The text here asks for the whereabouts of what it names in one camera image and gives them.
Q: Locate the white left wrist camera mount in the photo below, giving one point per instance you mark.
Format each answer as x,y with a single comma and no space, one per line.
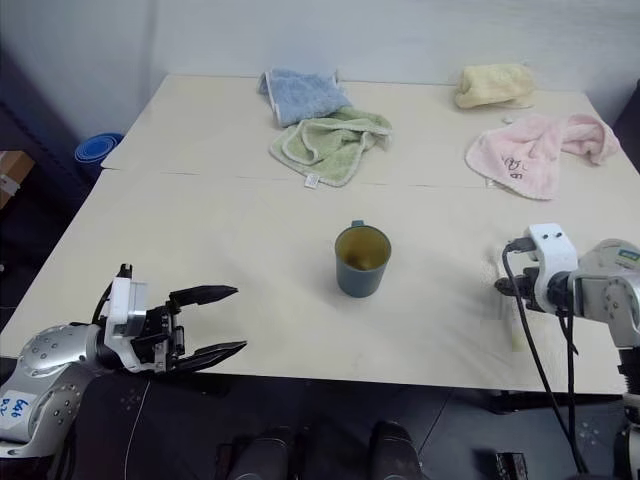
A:
120,312

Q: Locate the dark rounded shape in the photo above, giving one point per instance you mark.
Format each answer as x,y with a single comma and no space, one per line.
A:
267,452
392,450

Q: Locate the grey-blue plastic mug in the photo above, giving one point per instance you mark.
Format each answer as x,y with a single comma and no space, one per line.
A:
362,265

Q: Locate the green terry towel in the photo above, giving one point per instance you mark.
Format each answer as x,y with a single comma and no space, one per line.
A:
330,147

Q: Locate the brown cardboard box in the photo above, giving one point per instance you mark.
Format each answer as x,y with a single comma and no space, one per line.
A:
12,172

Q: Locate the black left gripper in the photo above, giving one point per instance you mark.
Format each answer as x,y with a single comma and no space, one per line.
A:
167,330

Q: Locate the blue terry towel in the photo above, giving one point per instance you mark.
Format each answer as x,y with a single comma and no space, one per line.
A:
305,95

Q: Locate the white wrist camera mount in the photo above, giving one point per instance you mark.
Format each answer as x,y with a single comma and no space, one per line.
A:
120,312
552,252

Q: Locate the pink terry towel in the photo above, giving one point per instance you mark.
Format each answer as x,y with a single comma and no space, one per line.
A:
530,155

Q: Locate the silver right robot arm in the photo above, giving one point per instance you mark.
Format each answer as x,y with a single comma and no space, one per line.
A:
607,290

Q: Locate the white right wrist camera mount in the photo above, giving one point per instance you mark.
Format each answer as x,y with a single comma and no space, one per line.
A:
552,252

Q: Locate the yellow terry towel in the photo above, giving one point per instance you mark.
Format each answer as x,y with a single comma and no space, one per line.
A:
495,85

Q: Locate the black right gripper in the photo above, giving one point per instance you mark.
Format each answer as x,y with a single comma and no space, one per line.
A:
531,290

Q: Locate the small black box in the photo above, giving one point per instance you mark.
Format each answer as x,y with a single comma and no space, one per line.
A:
510,466

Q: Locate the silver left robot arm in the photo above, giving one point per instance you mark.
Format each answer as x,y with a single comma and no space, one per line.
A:
47,357

